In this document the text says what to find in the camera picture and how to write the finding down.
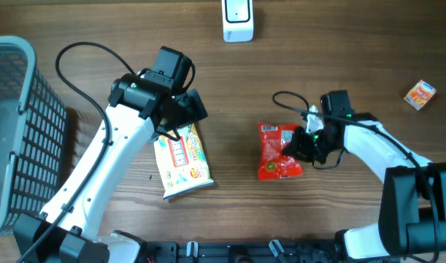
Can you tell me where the red candy bag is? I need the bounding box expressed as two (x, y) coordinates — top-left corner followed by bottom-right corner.
(258, 122), (303, 180)

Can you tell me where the white yellow wet wipes pack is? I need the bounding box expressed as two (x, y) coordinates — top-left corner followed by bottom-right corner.
(153, 124), (215, 199)

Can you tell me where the orange tissue pack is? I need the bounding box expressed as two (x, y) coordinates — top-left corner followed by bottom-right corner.
(404, 80), (437, 110)

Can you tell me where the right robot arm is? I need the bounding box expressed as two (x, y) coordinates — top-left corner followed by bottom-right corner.
(282, 91), (446, 262)

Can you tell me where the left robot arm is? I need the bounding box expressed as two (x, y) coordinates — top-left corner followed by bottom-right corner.
(14, 47), (207, 262)

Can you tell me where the white barcode scanner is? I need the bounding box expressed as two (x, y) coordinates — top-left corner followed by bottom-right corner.
(221, 0), (254, 43)

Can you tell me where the grey plastic shopping basket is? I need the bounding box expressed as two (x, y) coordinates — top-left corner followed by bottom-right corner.
(0, 36), (68, 236)

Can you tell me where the black camera cable right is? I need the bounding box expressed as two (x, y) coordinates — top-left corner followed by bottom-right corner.
(272, 91), (441, 263)

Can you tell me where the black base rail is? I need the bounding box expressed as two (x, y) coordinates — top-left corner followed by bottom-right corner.
(143, 240), (355, 263)

